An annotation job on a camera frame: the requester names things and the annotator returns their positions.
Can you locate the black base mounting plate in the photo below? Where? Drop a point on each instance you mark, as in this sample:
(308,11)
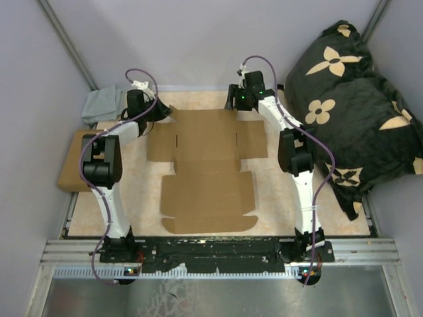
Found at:
(222,254)

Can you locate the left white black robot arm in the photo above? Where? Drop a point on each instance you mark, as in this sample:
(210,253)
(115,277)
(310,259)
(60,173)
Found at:
(101,168)

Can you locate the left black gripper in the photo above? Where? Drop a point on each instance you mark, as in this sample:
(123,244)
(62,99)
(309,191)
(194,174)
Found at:
(163,111)

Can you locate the grey folded cloth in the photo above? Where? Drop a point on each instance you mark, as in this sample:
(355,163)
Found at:
(104,105)

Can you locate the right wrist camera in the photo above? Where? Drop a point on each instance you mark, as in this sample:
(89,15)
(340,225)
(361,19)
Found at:
(243,70)

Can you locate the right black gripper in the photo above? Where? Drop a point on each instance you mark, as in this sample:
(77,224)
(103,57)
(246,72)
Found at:
(233,92)

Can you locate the right aluminium corner post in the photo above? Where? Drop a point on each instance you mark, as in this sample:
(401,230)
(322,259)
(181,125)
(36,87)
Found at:
(376,17)

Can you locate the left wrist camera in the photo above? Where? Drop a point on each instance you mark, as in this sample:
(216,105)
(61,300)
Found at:
(143,86)

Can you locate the aluminium corner post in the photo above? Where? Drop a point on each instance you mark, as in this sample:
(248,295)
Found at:
(376,17)
(67,43)

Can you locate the folded brown cardboard box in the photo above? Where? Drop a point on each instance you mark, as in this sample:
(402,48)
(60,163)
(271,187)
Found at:
(69,178)

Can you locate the black floral plush pillow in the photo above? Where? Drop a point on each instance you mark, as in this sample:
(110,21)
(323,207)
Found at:
(368,134)

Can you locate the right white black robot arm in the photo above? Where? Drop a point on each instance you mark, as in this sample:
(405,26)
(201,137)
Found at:
(296,153)

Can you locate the aluminium frame rail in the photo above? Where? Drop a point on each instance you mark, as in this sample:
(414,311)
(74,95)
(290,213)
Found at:
(220,276)

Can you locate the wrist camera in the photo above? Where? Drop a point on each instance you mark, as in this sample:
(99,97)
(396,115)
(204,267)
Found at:
(143,86)
(243,70)

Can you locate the left aluminium corner post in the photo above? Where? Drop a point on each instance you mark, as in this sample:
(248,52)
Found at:
(67,43)

